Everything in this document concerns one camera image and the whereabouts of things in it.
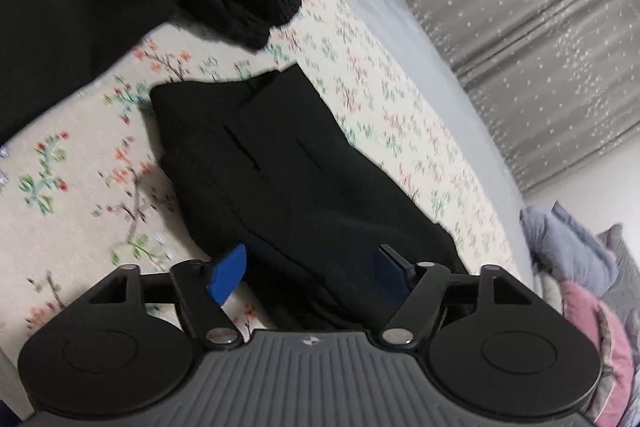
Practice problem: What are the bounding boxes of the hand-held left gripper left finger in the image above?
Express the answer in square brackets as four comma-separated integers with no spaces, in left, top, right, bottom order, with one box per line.
[89,243,248,349]

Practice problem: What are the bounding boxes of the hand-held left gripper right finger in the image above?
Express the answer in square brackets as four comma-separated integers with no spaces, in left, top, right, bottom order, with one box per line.
[372,243,538,349]

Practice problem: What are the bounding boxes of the black pants with slit pockets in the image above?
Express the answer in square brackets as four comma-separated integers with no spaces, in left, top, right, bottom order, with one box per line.
[150,63,468,333]

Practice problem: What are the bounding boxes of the floral printed blanket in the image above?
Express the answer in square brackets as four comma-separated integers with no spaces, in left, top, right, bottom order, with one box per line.
[0,0,521,358]

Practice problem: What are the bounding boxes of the blue-grey quilt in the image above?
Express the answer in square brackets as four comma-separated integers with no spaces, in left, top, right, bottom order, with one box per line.
[520,202,621,293]

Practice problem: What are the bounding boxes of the pink pillow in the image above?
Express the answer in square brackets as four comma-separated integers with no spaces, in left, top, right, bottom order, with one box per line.
[557,279,638,427]

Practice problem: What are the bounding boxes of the pale blue bed sheet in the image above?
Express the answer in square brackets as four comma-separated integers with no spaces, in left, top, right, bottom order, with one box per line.
[210,0,536,278]

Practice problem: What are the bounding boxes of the grey quilt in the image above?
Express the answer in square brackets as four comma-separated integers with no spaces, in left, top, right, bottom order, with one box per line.
[532,224,640,427]

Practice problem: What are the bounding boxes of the grey star print curtain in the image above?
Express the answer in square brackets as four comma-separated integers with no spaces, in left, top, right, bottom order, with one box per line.
[400,0,640,195]

